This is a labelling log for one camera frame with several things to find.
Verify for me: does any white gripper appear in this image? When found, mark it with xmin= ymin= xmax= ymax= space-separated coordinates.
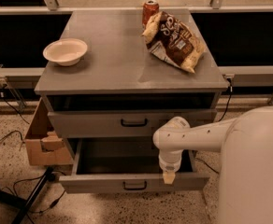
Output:
xmin=159 ymin=151 xmax=182 ymax=185

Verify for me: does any grey drawer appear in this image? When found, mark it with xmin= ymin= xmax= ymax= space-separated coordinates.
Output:
xmin=60 ymin=137 xmax=209 ymax=193
xmin=48 ymin=109 xmax=216 ymax=138

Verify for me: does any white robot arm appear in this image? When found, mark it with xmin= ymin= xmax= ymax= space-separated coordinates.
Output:
xmin=152 ymin=106 xmax=273 ymax=224

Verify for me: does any grey top drawer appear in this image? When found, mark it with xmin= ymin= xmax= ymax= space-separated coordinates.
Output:
xmin=48 ymin=109 xmax=216 ymax=138

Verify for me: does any grey drawer cabinet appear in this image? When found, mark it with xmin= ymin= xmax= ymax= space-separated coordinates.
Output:
xmin=36 ymin=9 xmax=227 ymax=153

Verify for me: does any cardboard box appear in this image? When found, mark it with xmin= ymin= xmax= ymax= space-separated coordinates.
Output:
xmin=24 ymin=99 xmax=73 ymax=166

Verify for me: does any brown chip bag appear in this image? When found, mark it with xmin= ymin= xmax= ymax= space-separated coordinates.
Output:
xmin=142 ymin=11 xmax=206 ymax=74

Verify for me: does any white paper bowl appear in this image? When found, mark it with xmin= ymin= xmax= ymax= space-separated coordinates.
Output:
xmin=43 ymin=38 xmax=88 ymax=66

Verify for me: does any black stand leg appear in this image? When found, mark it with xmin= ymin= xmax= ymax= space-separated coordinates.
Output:
xmin=0 ymin=167 xmax=53 ymax=224

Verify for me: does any red soda can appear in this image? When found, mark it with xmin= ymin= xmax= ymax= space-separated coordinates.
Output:
xmin=142 ymin=0 xmax=159 ymax=27

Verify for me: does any black floor cable right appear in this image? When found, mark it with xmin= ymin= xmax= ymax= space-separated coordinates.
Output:
xmin=194 ymin=157 xmax=220 ymax=175

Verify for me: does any black floor cable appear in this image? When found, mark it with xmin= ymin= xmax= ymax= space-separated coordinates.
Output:
xmin=194 ymin=157 xmax=220 ymax=175
xmin=12 ymin=170 xmax=69 ymax=215

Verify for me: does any black cable behind cabinet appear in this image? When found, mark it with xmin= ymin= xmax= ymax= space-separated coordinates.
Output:
xmin=212 ymin=77 xmax=234 ymax=124

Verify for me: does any black floor cable left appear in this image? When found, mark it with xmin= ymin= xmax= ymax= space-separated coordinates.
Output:
xmin=12 ymin=170 xmax=69 ymax=215

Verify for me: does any metal railing frame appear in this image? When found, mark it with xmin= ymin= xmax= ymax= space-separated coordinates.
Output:
xmin=0 ymin=0 xmax=273 ymax=107

